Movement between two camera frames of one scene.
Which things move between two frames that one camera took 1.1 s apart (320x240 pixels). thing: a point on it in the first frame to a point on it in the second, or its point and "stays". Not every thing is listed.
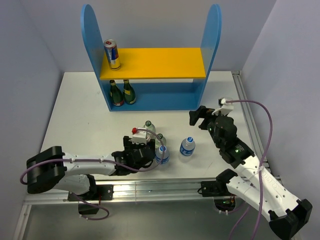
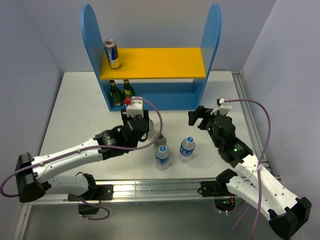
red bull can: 112,52 stays
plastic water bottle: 187,149 stays
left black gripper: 128,144 to 124,116
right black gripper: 205,112 stays
